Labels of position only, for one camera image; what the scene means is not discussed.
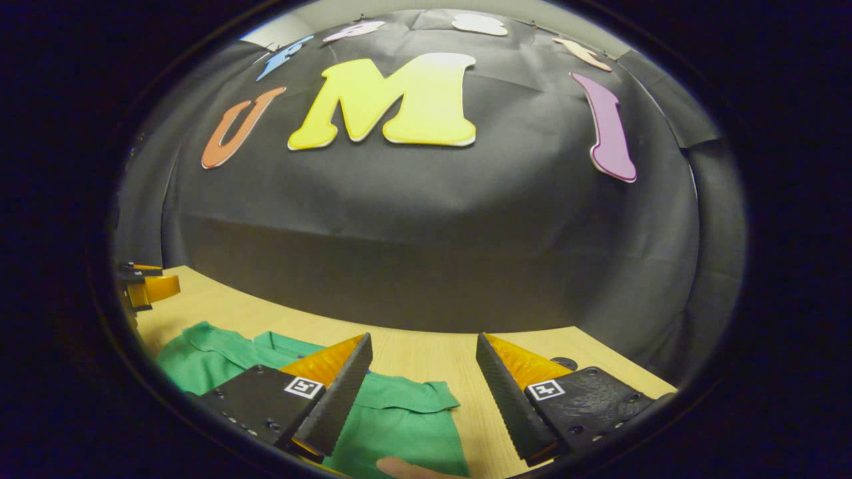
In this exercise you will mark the black backdrop cloth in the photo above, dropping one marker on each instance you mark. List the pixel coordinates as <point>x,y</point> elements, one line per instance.
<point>426,233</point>

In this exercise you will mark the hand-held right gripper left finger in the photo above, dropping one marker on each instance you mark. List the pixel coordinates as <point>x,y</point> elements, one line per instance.
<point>346,392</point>

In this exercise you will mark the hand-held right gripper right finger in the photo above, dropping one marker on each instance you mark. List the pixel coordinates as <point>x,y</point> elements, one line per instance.
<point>506,399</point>

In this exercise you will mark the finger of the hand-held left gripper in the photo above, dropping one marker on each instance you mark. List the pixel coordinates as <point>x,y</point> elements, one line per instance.
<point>160,288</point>
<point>143,270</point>

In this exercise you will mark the black round table grommet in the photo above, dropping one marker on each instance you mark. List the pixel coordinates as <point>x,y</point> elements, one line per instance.
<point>564,363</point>

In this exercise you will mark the green T-shirt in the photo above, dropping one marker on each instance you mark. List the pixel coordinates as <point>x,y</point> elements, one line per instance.
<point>399,426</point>

